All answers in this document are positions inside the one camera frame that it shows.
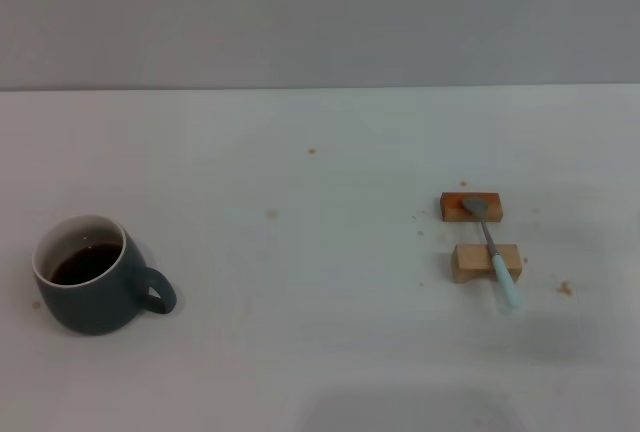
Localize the metal spoon light blue handle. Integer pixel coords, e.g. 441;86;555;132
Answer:
460;196;523;309

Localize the dark grey ceramic coffee cup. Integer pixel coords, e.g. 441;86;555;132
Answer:
31;214;178;337

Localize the stained orange wooden block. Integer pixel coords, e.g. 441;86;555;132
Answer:
440;191;503;224

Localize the light wooden notched block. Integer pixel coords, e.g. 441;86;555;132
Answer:
451;243;523;284

